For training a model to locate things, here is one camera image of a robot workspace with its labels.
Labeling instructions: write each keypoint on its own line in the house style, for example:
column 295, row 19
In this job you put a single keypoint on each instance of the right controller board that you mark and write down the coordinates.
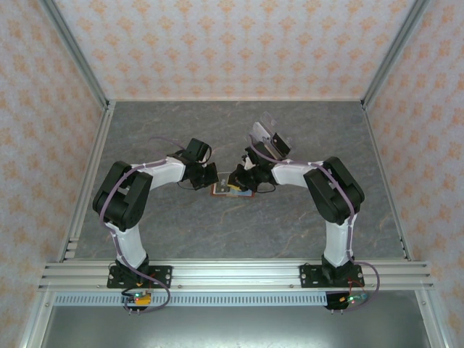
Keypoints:
column 348, row 300

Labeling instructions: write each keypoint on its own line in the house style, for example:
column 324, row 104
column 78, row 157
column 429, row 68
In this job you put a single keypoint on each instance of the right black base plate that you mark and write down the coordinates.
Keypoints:
column 310, row 277

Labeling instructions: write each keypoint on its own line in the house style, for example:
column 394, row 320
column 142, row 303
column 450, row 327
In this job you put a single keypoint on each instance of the black card white mark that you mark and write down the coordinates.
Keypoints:
column 282, row 146

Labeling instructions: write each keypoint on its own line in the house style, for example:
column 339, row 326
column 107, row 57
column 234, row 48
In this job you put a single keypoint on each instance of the grey metal panel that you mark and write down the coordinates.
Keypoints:
column 235, row 326

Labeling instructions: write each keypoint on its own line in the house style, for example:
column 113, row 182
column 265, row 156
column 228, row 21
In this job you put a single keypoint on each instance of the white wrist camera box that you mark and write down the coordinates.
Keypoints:
column 206, row 156
column 250, row 164

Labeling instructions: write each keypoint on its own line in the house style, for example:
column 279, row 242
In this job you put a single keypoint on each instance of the left controller board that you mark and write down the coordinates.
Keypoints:
column 145, row 299

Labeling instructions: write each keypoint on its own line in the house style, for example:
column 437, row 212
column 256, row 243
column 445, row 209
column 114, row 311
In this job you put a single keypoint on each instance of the brown leather card holder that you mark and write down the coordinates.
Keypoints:
column 213, row 191

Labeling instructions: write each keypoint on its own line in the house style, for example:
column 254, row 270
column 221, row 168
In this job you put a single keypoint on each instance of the aluminium corner post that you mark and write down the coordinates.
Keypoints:
column 75, row 50
column 393, row 50

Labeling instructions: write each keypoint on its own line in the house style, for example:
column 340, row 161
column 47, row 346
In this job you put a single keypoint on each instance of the aluminium side rail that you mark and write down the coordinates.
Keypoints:
column 102, row 132
column 373, row 132

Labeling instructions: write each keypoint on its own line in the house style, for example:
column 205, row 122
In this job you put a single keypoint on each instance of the blue credit card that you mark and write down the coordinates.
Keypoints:
column 244, row 193

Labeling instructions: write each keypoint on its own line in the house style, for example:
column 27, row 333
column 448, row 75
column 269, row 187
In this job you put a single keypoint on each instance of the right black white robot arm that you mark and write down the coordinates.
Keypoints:
column 333, row 192

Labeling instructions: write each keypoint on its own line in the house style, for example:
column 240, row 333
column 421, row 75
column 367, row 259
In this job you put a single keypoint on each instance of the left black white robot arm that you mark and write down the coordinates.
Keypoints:
column 123, row 195

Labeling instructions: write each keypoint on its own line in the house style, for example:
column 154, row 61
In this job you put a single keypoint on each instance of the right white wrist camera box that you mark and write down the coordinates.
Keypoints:
column 250, row 164

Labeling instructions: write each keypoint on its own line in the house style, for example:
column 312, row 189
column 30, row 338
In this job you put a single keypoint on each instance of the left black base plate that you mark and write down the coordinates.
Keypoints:
column 161, row 277

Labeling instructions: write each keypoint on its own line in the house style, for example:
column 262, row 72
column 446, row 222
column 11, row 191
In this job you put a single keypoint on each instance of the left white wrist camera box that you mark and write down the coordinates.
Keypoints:
column 206, row 156

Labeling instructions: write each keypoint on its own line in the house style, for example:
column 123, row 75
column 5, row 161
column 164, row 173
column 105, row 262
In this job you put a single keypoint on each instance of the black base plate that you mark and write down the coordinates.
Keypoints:
column 310, row 277
column 161, row 277

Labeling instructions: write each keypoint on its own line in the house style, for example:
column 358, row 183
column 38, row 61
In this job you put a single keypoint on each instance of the long aluminium base rail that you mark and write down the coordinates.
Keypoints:
column 235, row 275

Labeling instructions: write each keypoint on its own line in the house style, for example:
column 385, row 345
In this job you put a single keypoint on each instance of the controller board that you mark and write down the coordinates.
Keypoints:
column 348, row 300
column 145, row 299

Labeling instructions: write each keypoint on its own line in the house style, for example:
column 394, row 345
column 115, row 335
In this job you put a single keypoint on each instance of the aluminium frame bar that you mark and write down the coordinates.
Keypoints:
column 36, row 322
column 433, row 322

